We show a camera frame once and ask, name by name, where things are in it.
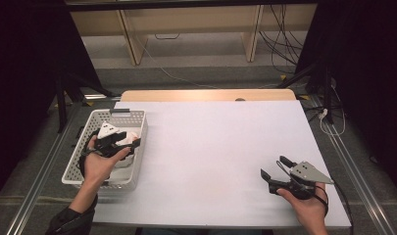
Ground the person's left hand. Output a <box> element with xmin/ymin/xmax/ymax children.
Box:
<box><xmin>82</xmin><ymin>134</ymin><xmax>139</xmax><ymax>189</ymax></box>

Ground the white perforated plastic basket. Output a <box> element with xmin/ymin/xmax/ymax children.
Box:
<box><xmin>61</xmin><ymin>108</ymin><xmax>149</xmax><ymax>192</ymax></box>

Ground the person's right hand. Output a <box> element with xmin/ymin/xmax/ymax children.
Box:
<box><xmin>275</xmin><ymin>181</ymin><xmax>329</xmax><ymax>227</ymax></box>

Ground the white plug with cable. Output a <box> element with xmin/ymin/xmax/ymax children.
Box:
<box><xmin>318</xmin><ymin>108</ymin><xmax>347</xmax><ymax>137</ymax></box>

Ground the white table mat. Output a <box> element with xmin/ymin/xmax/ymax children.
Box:
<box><xmin>91</xmin><ymin>100</ymin><xmax>353</xmax><ymax>229</ymax></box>

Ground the aluminium floor rail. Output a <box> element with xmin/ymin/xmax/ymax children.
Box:
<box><xmin>5</xmin><ymin>97</ymin><xmax>86</xmax><ymax>235</ymax></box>
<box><xmin>307</xmin><ymin>95</ymin><xmax>397</xmax><ymax>235</ymax></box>

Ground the light wooden shelf unit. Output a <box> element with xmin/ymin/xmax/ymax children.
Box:
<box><xmin>64</xmin><ymin>0</ymin><xmax>319</xmax><ymax>67</ymax></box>

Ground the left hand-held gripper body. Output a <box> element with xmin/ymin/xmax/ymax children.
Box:
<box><xmin>87</xmin><ymin>120</ymin><xmax>129</xmax><ymax>160</ymax></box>

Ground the thin white floor cable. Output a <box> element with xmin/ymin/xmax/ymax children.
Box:
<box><xmin>133</xmin><ymin>32</ymin><xmax>221</xmax><ymax>90</ymax></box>

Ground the black tripod stand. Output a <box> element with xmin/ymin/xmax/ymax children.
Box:
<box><xmin>276</xmin><ymin>58</ymin><xmax>338</xmax><ymax>125</ymax></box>
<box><xmin>53</xmin><ymin>71</ymin><xmax>123</xmax><ymax>134</ymax></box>

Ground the wooden table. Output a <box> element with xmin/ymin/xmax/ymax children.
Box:
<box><xmin>120</xmin><ymin>89</ymin><xmax>297</xmax><ymax>103</ymax></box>

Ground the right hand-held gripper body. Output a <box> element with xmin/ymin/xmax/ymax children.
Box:
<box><xmin>269</xmin><ymin>160</ymin><xmax>335</xmax><ymax>201</ymax></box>

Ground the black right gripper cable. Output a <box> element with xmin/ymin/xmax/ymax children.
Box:
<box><xmin>332</xmin><ymin>182</ymin><xmax>355</xmax><ymax>235</ymax></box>

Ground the black curtain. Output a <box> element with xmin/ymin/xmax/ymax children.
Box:
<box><xmin>0</xmin><ymin>0</ymin><xmax>103</xmax><ymax>205</ymax></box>
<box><xmin>295</xmin><ymin>0</ymin><xmax>397</xmax><ymax>198</ymax></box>

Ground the bundle of black cables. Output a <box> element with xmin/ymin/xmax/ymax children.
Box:
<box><xmin>258</xmin><ymin>4</ymin><xmax>306</xmax><ymax>75</ymax></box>

